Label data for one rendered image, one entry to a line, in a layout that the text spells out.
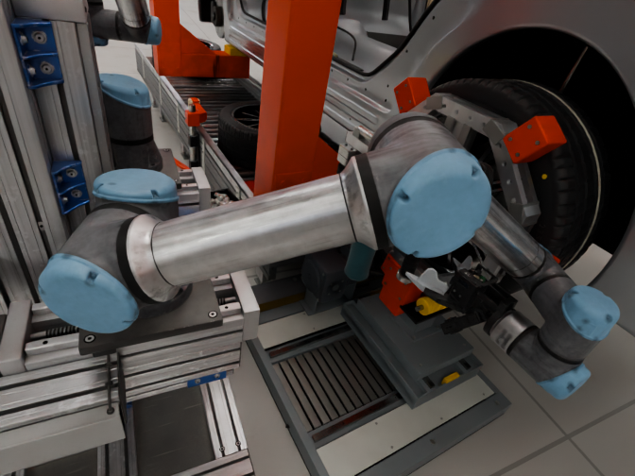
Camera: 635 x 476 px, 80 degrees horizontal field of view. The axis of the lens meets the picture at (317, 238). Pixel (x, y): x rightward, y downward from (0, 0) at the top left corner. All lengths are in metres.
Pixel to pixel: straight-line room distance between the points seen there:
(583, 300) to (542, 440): 1.24
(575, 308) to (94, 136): 0.85
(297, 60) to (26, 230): 0.82
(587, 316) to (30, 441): 0.84
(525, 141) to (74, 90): 0.89
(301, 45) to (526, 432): 1.64
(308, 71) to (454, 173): 0.92
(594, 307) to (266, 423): 1.14
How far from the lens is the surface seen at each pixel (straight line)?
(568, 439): 1.98
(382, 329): 1.59
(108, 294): 0.50
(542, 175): 1.06
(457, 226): 0.43
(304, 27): 1.23
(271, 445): 1.50
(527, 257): 0.74
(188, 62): 3.18
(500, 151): 1.02
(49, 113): 0.80
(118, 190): 0.60
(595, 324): 0.71
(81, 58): 0.78
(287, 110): 1.27
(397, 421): 1.55
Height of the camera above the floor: 1.35
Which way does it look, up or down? 35 degrees down
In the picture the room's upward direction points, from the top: 11 degrees clockwise
